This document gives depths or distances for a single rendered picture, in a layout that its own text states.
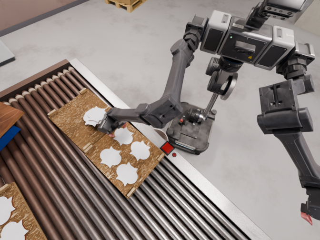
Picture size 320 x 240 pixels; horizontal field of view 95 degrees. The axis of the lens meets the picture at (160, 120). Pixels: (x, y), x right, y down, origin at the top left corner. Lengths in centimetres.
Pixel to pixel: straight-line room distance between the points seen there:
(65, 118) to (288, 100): 123
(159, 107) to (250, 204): 192
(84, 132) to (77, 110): 19
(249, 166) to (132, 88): 203
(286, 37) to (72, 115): 133
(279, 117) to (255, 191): 184
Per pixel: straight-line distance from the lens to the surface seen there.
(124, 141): 104
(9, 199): 125
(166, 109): 49
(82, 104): 128
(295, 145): 59
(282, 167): 259
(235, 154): 227
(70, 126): 122
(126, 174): 99
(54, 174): 117
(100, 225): 104
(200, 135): 189
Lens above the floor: 191
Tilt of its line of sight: 62 degrees down
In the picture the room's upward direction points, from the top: 6 degrees clockwise
